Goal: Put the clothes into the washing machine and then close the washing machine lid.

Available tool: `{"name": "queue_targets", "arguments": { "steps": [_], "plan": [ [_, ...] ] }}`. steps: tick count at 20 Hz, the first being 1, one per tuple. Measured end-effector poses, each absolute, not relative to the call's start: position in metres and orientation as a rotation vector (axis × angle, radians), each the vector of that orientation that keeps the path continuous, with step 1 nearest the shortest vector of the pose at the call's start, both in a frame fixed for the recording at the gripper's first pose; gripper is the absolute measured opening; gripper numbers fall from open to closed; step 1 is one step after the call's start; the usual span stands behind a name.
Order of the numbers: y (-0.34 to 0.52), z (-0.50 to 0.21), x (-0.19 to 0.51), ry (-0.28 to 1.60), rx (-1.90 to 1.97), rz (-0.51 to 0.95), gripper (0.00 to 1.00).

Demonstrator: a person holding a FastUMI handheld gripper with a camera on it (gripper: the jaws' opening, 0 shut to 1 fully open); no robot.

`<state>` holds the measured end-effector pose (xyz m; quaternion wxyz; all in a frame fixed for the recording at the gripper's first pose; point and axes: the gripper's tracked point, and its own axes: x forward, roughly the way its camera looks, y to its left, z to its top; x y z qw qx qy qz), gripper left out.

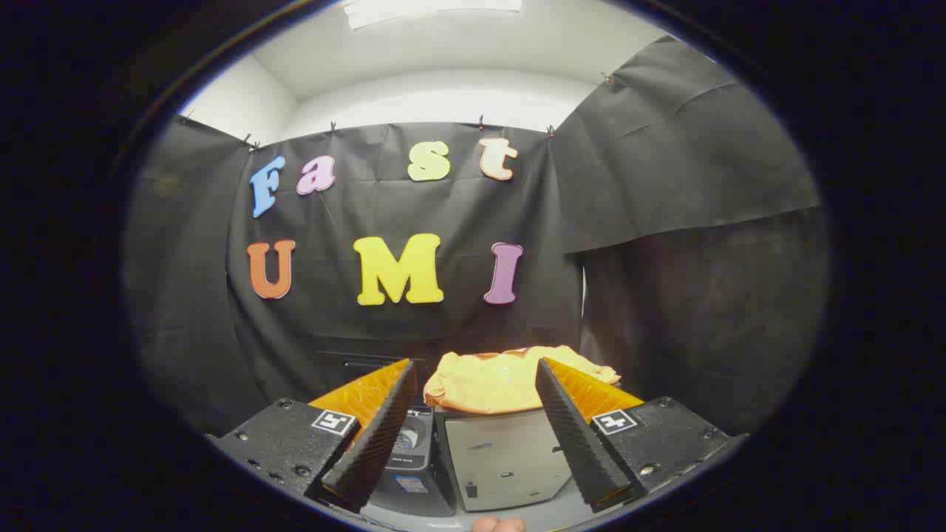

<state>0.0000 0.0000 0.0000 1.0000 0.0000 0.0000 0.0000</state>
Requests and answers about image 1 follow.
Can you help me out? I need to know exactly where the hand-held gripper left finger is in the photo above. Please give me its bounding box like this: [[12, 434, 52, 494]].
[[209, 358, 419, 514]]

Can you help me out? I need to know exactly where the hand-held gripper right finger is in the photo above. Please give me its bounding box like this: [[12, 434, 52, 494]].
[[534, 357, 749, 514]]

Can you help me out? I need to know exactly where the dark washing machine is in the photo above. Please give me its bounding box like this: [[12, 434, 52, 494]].
[[368, 404, 457, 518]]

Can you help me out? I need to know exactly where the orange polo shirt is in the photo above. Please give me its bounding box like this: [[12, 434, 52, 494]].
[[423, 345, 622, 415]]

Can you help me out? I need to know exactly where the black backdrop cloth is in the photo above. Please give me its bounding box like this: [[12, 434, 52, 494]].
[[122, 35, 833, 444]]

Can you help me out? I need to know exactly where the row of small clips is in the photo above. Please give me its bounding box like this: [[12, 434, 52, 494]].
[[177, 70, 614, 149]]

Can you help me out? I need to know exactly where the ceiling light panel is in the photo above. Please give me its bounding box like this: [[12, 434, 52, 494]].
[[343, 0, 523, 30]]

